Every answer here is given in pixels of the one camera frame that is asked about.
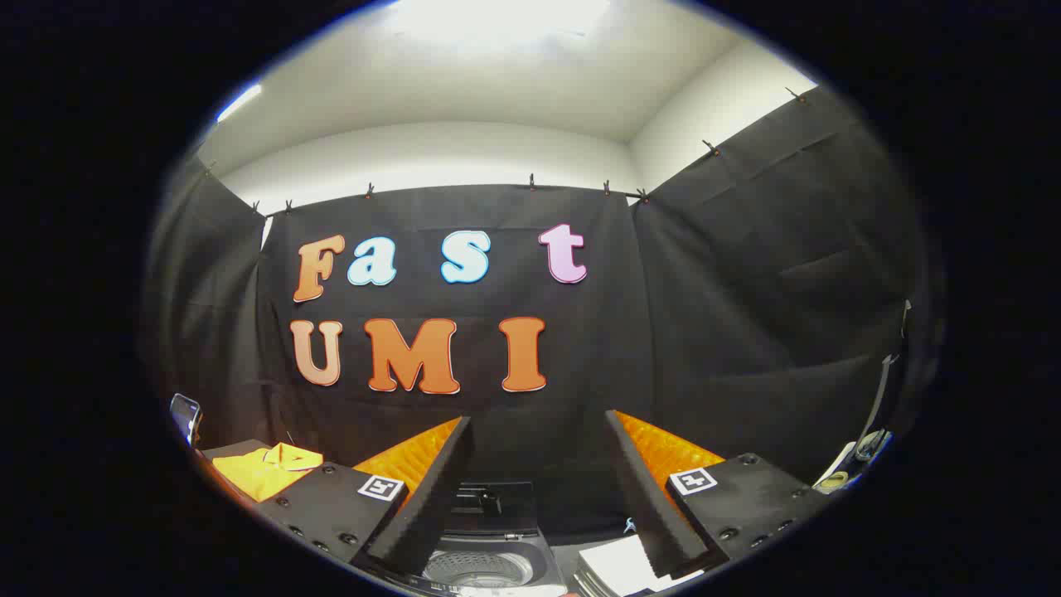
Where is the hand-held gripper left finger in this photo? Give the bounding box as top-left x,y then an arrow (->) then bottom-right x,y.
249,416 -> 473,580

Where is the grey cabinet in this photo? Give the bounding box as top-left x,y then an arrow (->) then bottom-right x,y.
196,439 -> 276,498

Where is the grey hanging strap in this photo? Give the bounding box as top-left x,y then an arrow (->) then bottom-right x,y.
858,298 -> 913,457

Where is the white sheet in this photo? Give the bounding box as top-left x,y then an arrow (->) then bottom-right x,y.
576,535 -> 701,596

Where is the black backdrop cloth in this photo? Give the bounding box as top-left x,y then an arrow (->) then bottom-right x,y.
141,83 -> 946,540

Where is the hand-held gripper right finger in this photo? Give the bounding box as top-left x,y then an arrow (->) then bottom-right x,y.
604,410 -> 832,580

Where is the black smartphone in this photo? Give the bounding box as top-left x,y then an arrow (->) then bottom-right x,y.
170,393 -> 203,449

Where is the dark glass washing machine lid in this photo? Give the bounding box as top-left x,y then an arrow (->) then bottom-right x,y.
448,481 -> 540,538

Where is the white round object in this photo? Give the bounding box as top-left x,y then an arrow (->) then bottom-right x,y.
815,430 -> 894,496

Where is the yellow polo shirt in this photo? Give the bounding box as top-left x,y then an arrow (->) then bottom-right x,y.
211,443 -> 324,503

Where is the grey washing machine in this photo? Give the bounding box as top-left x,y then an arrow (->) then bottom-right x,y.
390,531 -> 581,597

